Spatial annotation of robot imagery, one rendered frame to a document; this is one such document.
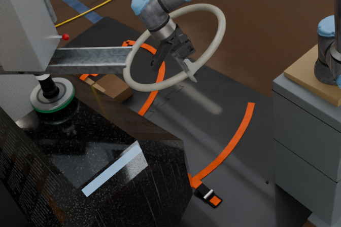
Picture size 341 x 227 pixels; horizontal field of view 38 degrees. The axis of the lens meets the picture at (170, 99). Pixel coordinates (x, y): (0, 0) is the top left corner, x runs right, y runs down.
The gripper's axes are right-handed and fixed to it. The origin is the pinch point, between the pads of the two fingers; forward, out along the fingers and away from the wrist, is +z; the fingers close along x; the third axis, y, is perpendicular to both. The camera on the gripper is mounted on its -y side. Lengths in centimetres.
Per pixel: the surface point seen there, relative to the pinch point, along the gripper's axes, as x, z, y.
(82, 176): 10, 18, -63
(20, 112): 60, 1, -81
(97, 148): 22, 19, -54
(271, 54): 141, 121, 49
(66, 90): 57, 4, -56
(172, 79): 0.0, -2.2, -6.3
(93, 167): 12, 19, -58
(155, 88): 3.2, -1.6, -14.0
